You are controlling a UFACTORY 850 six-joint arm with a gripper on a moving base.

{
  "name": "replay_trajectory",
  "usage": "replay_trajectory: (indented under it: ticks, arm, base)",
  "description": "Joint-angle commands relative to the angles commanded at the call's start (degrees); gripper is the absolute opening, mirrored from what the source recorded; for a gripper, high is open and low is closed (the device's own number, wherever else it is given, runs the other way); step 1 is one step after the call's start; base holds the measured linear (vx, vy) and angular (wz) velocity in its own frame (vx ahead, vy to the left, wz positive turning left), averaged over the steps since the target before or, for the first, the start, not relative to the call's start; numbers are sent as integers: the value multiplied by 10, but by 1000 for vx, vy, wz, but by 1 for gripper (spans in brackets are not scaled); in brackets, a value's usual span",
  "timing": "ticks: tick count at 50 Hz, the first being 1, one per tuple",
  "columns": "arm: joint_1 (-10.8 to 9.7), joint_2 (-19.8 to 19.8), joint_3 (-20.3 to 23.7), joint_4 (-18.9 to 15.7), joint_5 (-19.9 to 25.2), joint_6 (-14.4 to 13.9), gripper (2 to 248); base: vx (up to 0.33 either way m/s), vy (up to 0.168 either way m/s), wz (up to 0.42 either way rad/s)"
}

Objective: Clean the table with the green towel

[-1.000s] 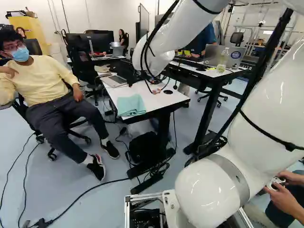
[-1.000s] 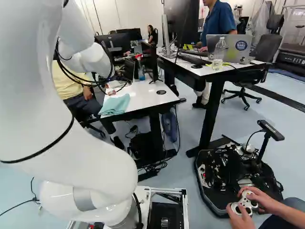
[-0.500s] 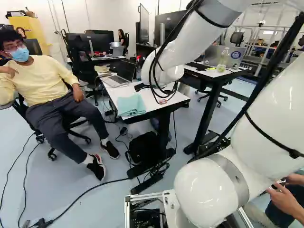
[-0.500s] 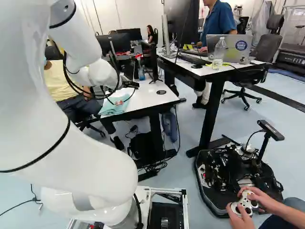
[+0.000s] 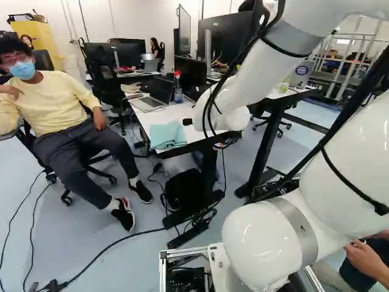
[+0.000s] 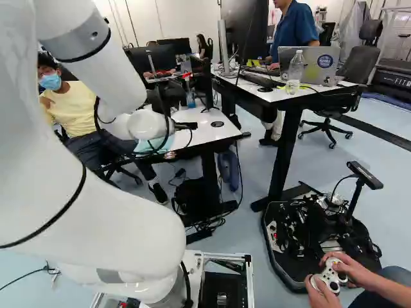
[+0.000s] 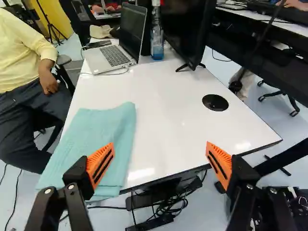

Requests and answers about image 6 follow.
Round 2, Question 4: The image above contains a person's right hand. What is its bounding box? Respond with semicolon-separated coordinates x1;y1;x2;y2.
320;251;371;287

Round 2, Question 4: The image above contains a person's left hand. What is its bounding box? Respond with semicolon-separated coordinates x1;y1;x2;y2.
304;273;347;308

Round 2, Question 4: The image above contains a white game controller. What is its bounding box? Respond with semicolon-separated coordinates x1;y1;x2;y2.
309;256;351;295

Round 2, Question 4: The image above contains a green towel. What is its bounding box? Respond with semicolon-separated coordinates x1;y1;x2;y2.
133;133;177;155

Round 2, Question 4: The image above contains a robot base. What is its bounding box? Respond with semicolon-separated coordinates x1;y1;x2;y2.
89;249;255;308

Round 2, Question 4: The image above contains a blue bag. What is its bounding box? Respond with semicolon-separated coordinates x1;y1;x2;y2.
217;151;241;191

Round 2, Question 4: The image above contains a black bag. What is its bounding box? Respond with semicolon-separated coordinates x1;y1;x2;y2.
174;177;223;224

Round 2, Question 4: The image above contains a black standing desk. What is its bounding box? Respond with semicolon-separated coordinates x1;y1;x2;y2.
211;63;369;213

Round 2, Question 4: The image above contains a black office chair with armrests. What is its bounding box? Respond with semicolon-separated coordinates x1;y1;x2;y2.
297;46;382;150

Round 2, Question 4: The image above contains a clear drinking glass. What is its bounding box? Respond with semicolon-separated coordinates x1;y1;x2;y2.
284;79;301;96

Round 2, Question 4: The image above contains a white table with black legs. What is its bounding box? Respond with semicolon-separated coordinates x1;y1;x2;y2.
141;107;252;245

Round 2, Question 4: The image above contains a black keyboard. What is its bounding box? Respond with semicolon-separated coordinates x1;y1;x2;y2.
240;71;284;89

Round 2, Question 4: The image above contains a silver laptop with round sticker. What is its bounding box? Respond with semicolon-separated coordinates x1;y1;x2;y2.
277;46;341;87

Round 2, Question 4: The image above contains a clear plastic water bottle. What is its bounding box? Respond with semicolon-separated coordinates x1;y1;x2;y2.
288;49;304;83

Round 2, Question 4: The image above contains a small black monitor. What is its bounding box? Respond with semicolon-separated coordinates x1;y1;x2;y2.
188;53;222;114

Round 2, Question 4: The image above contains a person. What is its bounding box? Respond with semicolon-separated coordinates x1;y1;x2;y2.
259;0;321;148
37;53;170;206

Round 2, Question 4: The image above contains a large black monitor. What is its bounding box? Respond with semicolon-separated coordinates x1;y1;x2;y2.
217;0;271;76

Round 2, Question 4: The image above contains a black monitor on silver stand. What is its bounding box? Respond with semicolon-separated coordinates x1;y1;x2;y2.
123;44;178;75

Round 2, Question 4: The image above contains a black platform with cables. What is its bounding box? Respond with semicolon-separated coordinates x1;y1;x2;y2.
260;191;383;293

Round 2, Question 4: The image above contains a black camera bar on stand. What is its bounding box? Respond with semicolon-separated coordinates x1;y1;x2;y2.
332;160;385;222

